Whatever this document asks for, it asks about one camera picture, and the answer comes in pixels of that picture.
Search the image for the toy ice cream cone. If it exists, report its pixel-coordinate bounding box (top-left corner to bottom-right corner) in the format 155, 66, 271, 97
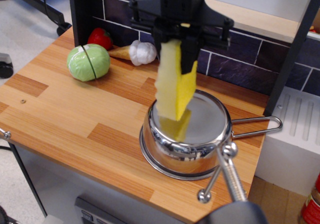
108, 45, 131, 61

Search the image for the black vertical shelf post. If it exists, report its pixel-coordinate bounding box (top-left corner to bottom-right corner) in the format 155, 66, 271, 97
263, 0, 320, 117

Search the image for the black caster wheel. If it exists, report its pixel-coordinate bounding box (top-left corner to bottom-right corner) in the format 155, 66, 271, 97
0, 53, 14, 79

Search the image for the white ribbed drainboard unit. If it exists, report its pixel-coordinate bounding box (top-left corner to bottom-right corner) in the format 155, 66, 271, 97
255, 87, 320, 196

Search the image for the green toy cabbage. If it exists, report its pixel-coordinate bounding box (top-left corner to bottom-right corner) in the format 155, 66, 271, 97
66, 44, 111, 82

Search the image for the white toy garlic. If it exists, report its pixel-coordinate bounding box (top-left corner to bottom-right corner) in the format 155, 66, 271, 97
129, 40, 157, 66

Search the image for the black rolling stand frame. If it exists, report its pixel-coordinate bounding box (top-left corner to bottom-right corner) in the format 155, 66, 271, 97
0, 0, 73, 37

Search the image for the yellow rectangular sponge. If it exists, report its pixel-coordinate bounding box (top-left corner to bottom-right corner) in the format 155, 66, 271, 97
155, 39, 198, 121

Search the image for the wooden wall shelf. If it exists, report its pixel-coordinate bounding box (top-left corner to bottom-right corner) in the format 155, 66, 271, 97
205, 0, 300, 43

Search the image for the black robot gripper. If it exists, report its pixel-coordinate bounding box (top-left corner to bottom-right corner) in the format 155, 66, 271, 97
129, 0, 234, 75

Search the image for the chrome clamp screw handle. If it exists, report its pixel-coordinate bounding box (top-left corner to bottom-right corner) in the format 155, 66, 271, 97
197, 141, 247, 204

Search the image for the stainless steel pot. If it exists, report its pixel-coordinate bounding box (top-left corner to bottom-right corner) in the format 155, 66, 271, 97
139, 89, 283, 181

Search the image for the small chrome side knob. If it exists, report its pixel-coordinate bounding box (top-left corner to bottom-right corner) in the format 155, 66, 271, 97
0, 128, 11, 140

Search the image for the grey oven control panel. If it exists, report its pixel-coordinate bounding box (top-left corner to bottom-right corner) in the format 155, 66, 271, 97
74, 197, 125, 224

